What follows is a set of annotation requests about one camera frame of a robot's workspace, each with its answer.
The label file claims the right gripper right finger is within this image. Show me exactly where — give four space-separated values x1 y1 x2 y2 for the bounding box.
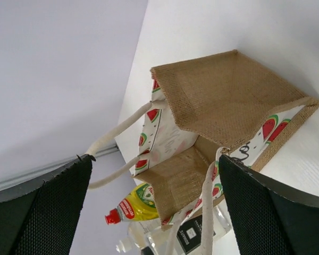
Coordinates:
219 155 319 254

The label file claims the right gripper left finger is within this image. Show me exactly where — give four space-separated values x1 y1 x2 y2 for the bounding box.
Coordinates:
0 155 95 254

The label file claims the red cap yellow bottle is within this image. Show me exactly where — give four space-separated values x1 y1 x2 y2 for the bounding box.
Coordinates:
105 183 159 225

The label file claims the grey cap clear bottle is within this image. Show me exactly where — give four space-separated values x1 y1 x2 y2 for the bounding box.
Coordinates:
140 206 232 255

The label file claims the burlap watermelon canvas bag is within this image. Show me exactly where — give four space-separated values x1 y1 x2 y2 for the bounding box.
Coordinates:
87 50 319 254

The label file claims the white cap clear bottle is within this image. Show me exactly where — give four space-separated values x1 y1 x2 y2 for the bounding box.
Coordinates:
116 219 161 253

